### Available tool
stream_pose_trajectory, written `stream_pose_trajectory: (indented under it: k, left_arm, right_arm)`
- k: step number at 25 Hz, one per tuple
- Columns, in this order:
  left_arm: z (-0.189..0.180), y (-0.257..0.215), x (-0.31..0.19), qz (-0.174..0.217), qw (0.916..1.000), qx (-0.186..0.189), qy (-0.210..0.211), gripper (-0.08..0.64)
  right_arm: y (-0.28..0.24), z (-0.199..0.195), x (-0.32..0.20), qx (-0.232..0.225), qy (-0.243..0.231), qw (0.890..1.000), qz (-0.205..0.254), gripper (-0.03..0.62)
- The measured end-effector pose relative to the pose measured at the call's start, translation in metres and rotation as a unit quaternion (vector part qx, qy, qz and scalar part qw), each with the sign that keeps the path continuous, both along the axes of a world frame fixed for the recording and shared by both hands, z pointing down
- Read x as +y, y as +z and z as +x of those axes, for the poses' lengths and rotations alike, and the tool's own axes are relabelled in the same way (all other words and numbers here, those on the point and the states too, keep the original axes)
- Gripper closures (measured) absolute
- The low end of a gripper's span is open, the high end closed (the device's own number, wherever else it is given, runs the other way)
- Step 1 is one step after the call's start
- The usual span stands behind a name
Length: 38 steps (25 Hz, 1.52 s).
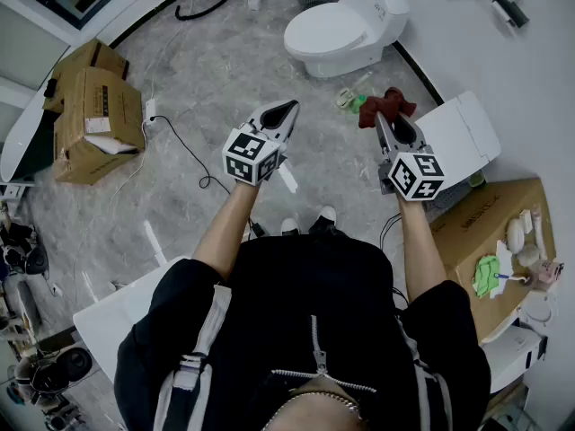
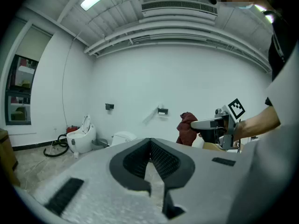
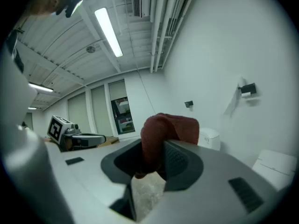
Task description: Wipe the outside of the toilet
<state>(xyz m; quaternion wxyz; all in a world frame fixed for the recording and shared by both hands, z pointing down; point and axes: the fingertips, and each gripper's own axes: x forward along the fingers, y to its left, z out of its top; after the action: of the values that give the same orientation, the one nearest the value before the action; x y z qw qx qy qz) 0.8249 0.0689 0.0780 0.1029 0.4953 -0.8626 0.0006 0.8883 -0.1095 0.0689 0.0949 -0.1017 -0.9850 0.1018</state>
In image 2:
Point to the small white container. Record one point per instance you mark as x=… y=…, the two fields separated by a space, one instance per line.
x=76 y=155

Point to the dark red cloth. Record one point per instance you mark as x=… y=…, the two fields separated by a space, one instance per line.
x=187 y=127

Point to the white toilet with lid sticker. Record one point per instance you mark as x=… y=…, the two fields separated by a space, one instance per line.
x=123 y=136

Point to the flat brown cardboard box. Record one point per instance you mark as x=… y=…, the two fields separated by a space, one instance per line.
x=7 y=153

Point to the white ceiling pipe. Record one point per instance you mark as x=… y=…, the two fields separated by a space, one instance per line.
x=109 y=37

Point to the dark-framed window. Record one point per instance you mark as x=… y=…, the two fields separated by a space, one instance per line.
x=18 y=90

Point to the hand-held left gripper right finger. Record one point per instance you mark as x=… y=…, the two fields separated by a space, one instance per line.
x=205 y=185

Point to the black wall shelf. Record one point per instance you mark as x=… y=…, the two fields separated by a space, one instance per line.
x=109 y=106

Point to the white ceiling air conditioner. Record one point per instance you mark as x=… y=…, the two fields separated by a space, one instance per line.
x=180 y=8

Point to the person's black top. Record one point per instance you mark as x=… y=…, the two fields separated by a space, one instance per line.
x=279 y=59

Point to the white egg-shaped toilet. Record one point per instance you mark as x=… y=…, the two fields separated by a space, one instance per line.
x=81 y=136

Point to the white roller blind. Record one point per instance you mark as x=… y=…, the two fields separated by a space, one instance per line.
x=35 y=43

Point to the white wall grab bar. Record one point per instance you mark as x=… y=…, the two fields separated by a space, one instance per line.
x=149 y=118

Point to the large tan cardboard box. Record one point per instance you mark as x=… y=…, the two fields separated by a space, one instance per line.
x=210 y=146

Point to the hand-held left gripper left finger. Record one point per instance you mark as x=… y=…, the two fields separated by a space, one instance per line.
x=105 y=202

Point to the red vacuum cleaner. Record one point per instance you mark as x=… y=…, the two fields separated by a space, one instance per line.
x=72 y=128

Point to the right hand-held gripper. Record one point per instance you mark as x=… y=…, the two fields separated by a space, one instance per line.
x=230 y=127

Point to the person's right forearm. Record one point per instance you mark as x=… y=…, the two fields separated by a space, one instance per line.
x=254 y=122

